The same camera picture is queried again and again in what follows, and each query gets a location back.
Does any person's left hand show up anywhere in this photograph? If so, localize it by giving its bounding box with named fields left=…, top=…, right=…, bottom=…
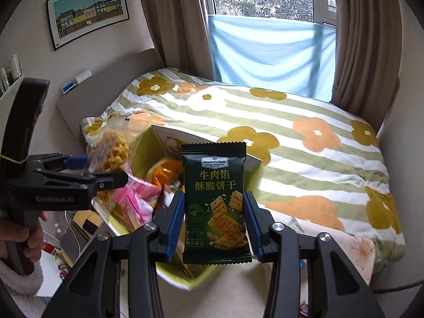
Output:
left=0, top=212, right=48, bottom=264

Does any grey padded headboard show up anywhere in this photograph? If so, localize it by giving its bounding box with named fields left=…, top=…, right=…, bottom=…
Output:
left=56, top=48, right=164, bottom=140

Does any white lint roller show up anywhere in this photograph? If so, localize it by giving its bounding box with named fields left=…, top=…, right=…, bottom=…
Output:
left=73, top=69, right=92, bottom=85

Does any dark green cracker packet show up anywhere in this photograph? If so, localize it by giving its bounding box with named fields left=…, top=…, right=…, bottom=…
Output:
left=180, top=141, right=254, bottom=266

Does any brown curtain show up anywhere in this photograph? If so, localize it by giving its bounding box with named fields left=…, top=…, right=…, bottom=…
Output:
left=134, top=0, right=221, bottom=82
left=329, top=0, right=403, bottom=115

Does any pink snack packet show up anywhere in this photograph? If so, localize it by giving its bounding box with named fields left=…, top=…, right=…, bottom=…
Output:
left=113, top=175, right=164, bottom=231

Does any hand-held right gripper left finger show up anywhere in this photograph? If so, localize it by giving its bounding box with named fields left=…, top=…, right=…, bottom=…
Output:
left=41, top=190, right=186, bottom=318

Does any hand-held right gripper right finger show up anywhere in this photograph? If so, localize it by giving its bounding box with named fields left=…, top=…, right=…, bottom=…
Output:
left=243, top=190, right=386, bottom=318

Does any white bottle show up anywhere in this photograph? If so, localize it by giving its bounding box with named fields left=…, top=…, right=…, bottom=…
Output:
left=9, top=54, right=23, bottom=81

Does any black cable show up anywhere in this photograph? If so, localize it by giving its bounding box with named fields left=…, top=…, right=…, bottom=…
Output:
left=369, top=281, right=423, bottom=294

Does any clear waffle snack bag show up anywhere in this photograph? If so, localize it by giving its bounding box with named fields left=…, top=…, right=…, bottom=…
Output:
left=84, top=114, right=140, bottom=219

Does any light blue cloth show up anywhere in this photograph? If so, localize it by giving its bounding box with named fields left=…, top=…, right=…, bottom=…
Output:
left=207, top=15, right=337, bottom=103

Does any orange cream chip bag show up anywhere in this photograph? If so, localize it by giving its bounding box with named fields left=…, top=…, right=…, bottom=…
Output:
left=146, top=158, right=184, bottom=191

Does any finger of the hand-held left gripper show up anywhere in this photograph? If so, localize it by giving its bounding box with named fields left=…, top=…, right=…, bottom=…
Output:
left=28, top=152, right=91, bottom=174
left=25, top=169, right=129, bottom=194

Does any framed houses picture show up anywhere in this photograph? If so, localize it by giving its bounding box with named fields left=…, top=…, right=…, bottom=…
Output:
left=46, top=0, right=130, bottom=52

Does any yellow-green cardboard box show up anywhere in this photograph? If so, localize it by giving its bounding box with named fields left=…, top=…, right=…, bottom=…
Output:
left=93, top=124, right=262, bottom=292

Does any floral striped blanket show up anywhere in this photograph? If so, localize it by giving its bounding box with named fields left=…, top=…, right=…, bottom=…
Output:
left=80, top=67, right=406, bottom=262

